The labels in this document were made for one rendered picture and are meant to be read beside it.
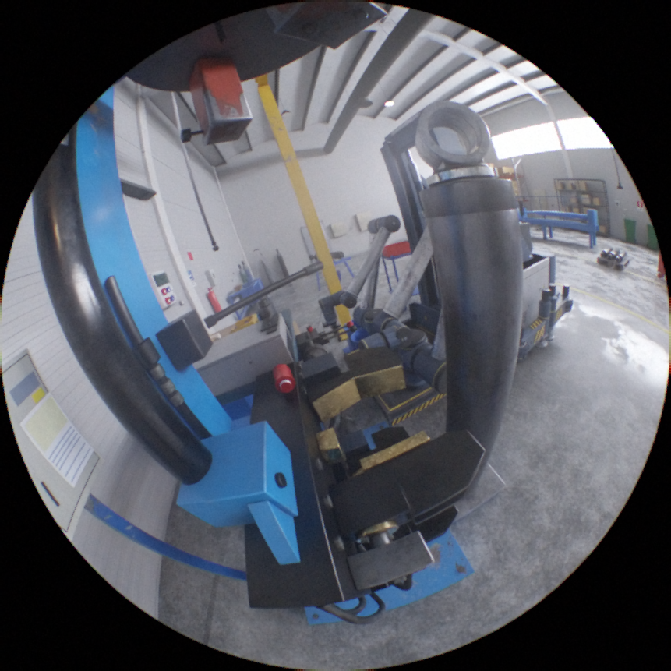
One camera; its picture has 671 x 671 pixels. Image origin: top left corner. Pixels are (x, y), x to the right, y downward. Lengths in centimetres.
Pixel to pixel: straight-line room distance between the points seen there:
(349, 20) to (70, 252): 47
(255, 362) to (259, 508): 53
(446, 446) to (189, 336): 57
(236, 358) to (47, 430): 67
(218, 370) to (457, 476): 74
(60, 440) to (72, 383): 142
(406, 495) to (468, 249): 46
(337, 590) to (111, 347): 43
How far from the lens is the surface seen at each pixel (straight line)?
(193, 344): 48
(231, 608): 184
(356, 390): 73
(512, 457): 169
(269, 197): 1141
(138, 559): 227
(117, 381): 33
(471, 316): 49
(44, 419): 77
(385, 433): 112
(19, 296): 225
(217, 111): 62
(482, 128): 53
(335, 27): 43
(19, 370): 78
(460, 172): 46
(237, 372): 79
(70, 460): 78
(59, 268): 35
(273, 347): 73
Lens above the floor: 143
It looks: 25 degrees down
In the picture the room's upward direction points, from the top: 20 degrees counter-clockwise
